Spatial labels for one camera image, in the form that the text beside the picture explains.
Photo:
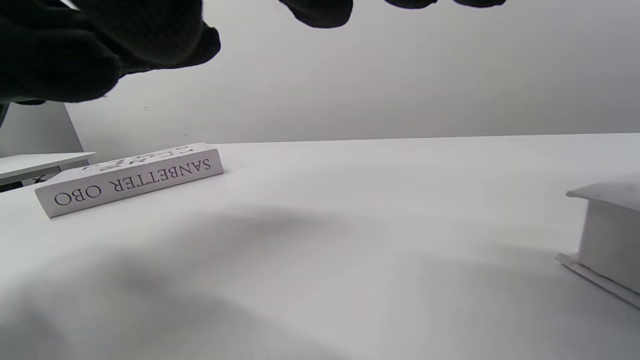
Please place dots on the person's right hand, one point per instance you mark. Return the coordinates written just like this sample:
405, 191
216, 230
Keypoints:
75, 45

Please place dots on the white book black letters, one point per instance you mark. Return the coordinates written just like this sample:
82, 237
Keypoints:
130, 182

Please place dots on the white book black spine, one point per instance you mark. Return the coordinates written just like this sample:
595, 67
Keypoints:
610, 235

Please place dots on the white background desk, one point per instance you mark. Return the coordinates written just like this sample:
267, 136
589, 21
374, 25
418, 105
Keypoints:
35, 162

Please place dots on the white backdrop board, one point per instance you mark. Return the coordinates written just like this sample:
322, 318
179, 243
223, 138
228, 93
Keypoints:
400, 75

